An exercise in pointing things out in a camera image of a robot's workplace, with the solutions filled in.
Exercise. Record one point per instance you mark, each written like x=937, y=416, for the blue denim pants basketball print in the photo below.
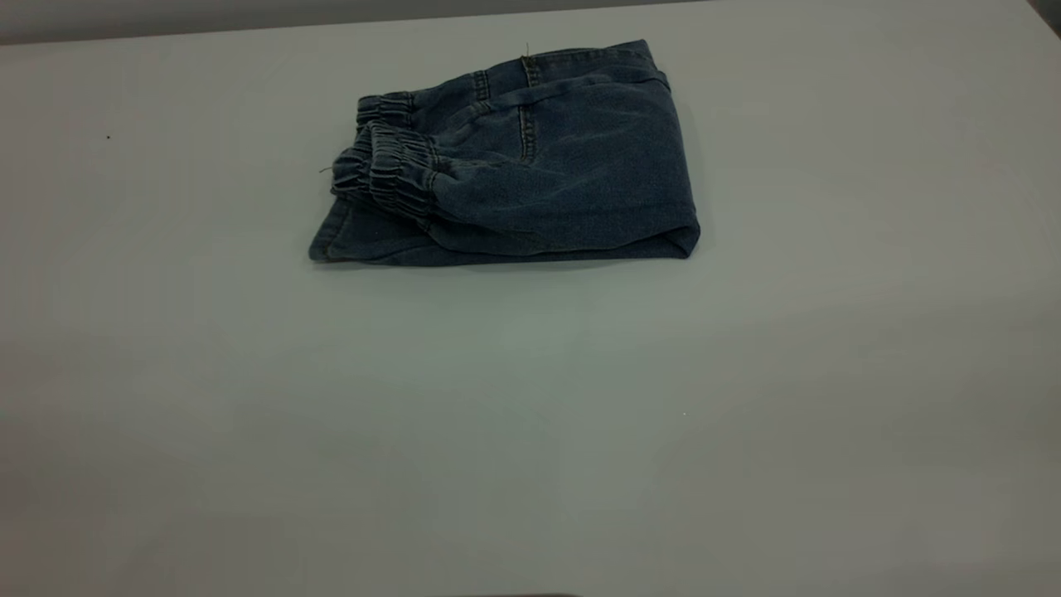
x=564, y=166

